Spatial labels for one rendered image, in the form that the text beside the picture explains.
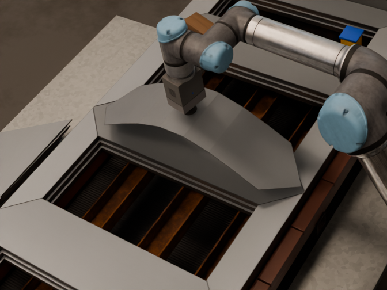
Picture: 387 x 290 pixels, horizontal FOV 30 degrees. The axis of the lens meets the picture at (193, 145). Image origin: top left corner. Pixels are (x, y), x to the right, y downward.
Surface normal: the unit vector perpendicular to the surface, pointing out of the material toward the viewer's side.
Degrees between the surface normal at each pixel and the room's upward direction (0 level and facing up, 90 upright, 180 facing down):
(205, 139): 18
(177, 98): 90
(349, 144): 82
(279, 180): 30
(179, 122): 0
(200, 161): 0
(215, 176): 0
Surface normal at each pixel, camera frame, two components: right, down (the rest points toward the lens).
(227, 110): 0.11, -0.51
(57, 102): -0.15, -0.65
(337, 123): -0.66, 0.54
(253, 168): 0.29, -0.40
